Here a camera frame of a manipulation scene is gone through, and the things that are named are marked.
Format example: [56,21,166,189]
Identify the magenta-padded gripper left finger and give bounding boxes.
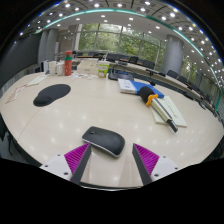
[39,142,93,186]

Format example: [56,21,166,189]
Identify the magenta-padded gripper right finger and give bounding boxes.
[131,142,181,186]

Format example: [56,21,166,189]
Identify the black computer mouse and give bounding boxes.
[81,125,126,158]

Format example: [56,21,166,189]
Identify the black mouse pad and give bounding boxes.
[32,83,72,108]

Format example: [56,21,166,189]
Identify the blue and white book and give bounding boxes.
[117,78,165,100]

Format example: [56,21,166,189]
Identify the white printed booklet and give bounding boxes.
[26,75,49,87]

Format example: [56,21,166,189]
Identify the colourful printed leaflet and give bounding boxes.
[71,72,98,81]

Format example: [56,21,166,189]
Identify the white lidded mug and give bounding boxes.
[55,61,66,76]

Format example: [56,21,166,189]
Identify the white cup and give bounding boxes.
[48,60,58,76]

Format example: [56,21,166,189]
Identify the black conference device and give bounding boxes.
[108,69,135,82]

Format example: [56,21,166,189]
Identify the red drink bottle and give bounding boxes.
[64,50,74,77]

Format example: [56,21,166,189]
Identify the row of dark chairs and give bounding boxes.
[76,49,221,111]

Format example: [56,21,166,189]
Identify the beige cardboard box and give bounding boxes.
[76,59,100,76]

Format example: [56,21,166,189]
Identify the paper cup with green print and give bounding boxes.
[97,60,110,79]

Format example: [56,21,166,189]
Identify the ceiling lights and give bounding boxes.
[13,0,224,88]

